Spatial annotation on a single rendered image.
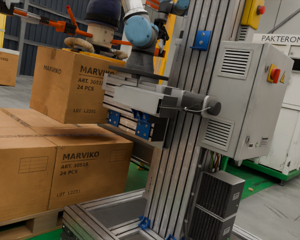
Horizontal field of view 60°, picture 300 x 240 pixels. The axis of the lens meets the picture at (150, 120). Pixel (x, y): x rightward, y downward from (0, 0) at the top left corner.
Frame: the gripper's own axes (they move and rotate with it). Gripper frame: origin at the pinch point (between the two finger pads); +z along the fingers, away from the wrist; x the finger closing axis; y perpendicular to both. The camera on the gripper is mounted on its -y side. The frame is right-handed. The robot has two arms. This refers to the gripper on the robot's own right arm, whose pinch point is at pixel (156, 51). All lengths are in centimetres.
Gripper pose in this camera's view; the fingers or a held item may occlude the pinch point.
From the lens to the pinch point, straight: 186.5
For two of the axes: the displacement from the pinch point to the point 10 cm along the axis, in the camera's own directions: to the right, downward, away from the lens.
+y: -6.2, -0.3, -7.9
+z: -2.2, 9.7, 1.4
